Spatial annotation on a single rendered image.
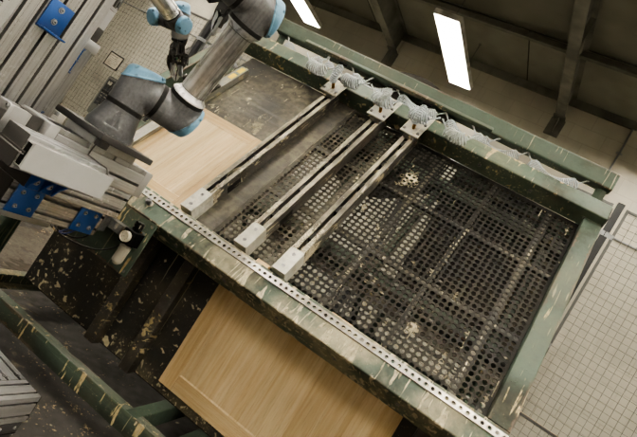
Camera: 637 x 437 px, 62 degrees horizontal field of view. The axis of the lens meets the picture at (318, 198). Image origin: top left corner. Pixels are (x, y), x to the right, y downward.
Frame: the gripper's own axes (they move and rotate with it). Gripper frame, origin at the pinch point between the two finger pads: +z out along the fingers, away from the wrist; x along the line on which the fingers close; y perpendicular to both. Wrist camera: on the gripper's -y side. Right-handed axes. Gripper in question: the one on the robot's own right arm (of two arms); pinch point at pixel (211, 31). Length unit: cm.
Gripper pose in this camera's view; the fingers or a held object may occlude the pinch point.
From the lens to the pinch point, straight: 219.3
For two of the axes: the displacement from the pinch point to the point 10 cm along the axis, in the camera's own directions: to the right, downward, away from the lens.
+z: -5.2, 7.4, 4.4
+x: -4.9, -6.7, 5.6
